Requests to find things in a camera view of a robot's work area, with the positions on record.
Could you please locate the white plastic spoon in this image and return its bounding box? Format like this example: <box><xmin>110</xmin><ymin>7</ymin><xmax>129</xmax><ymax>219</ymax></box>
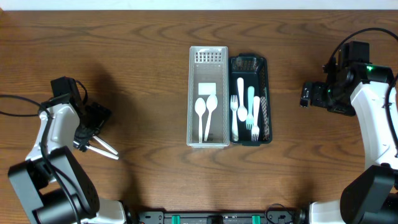
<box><xmin>237</xmin><ymin>77</ymin><xmax>248</xmax><ymax>122</ymax></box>
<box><xmin>93</xmin><ymin>136</ymin><xmax>118</xmax><ymax>155</ymax></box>
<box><xmin>204</xmin><ymin>95</ymin><xmax>218</xmax><ymax>141</ymax></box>
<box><xmin>73</xmin><ymin>141</ymin><xmax>119</xmax><ymax>160</ymax></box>

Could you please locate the dark green plastic basket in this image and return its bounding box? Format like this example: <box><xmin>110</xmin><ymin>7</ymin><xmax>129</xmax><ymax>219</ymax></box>
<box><xmin>228</xmin><ymin>54</ymin><xmax>272</xmax><ymax>146</ymax></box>

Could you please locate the pale blue plastic fork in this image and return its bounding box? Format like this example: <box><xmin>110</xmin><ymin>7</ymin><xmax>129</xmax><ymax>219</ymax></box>
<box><xmin>246</xmin><ymin>86</ymin><xmax>254</xmax><ymax>130</ymax></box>

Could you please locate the white plastic fork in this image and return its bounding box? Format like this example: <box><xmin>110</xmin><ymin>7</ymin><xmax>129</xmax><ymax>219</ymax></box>
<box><xmin>251</xmin><ymin>96</ymin><xmax>260</xmax><ymax>141</ymax></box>
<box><xmin>230</xmin><ymin>95</ymin><xmax>239</xmax><ymax>141</ymax></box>

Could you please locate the white plastic utensil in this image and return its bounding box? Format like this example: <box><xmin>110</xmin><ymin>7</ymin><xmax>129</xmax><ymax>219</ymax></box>
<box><xmin>195</xmin><ymin>98</ymin><xmax>206</xmax><ymax>144</ymax></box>

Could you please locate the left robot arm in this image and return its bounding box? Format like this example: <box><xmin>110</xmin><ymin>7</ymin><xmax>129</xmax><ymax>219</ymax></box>
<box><xmin>8</xmin><ymin>77</ymin><xmax>134</xmax><ymax>223</ymax></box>

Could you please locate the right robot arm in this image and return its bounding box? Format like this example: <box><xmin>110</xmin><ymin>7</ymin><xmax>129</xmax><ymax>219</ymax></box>
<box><xmin>297</xmin><ymin>41</ymin><xmax>397</xmax><ymax>223</ymax></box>

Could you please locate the white label in basket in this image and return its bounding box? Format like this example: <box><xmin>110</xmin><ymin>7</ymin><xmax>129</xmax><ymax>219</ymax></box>
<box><xmin>198</xmin><ymin>83</ymin><xmax>216</xmax><ymax>95</ymax></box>

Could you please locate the clear plastic basket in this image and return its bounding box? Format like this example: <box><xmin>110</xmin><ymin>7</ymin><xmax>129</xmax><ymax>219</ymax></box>
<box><xmin>187</xmin><ymin>46</ymin><xmax>229</xmax><ymax>149</ymax></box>

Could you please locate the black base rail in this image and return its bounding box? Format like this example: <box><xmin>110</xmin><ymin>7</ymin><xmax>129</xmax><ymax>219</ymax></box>
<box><xmin>126</xmin><ymin>203</ymin><xmax>310</xmax><ymax>224</ymax></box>

